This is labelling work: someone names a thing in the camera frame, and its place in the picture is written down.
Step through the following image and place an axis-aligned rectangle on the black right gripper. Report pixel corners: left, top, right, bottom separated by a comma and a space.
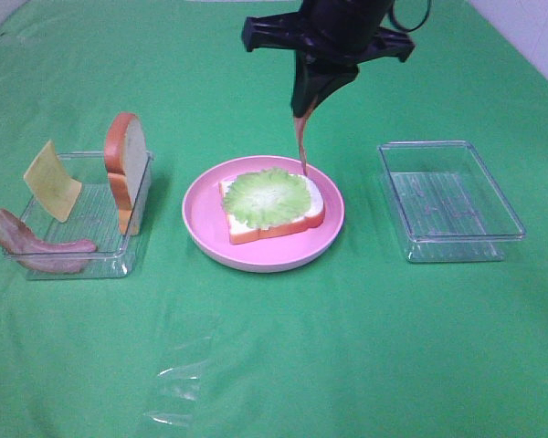
241, 0, 415, 118

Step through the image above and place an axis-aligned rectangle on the toy bacon strip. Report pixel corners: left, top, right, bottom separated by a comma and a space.
0, 209, 97, 274
293, 100, 316, 176

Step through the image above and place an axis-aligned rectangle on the green toy lettuce leaf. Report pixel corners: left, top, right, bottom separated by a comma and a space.
223, 168, 311, 229

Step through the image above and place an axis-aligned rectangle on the toy bread slice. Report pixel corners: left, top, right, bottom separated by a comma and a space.
104, 112, 149, 235
218, 175, 325, 245

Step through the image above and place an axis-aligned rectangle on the pink round plate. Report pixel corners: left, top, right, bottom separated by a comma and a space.
182, 155, 345, 273

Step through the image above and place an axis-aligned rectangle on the clear right plastic tray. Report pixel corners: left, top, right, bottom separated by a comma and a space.
377, 141, 526, 264

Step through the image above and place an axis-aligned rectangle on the clear plastic tray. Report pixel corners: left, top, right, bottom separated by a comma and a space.
3, 151, 153, 280
377, 141, 526, 264

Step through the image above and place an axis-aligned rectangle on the green tablecloth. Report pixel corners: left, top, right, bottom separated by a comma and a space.
0, 1, 548, 437

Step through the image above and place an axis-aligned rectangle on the clear left plastic tray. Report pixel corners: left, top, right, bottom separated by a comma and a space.
3, 151, 153, 280

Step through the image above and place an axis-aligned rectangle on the yellow toy cheese slice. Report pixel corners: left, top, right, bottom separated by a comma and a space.
23, 140, 82, 223

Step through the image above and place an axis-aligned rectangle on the clear plastic wrap piece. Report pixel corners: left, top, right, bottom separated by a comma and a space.
137, 313, 222, 437

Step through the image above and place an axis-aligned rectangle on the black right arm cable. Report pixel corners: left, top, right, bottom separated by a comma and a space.
388, 0, 431, 34

